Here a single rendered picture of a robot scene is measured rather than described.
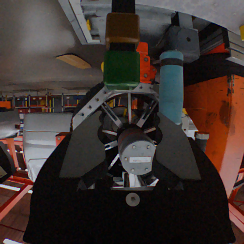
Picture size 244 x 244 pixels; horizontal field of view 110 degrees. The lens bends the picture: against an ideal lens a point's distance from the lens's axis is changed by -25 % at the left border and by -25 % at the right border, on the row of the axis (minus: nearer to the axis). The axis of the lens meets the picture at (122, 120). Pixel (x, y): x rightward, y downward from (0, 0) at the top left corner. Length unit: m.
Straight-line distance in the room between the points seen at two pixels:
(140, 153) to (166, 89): 0.23
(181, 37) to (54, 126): 1.04
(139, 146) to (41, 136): 0.90
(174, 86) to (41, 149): 1.09
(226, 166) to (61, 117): 1.10
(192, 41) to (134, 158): 0.64
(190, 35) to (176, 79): 0.37
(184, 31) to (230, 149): 0.62
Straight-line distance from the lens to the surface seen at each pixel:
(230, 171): 0.73
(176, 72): 0.43
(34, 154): 1.23
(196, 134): 0.37
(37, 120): 1.11
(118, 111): 0.99
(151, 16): 0.74
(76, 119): 0.51
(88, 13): 0.79
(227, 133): 0.61
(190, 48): 0.70
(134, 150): 0.37
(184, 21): 0.86
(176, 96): 0.41
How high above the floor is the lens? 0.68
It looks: 7 degrees up
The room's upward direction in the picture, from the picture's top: 179 degrees counter-clockwise
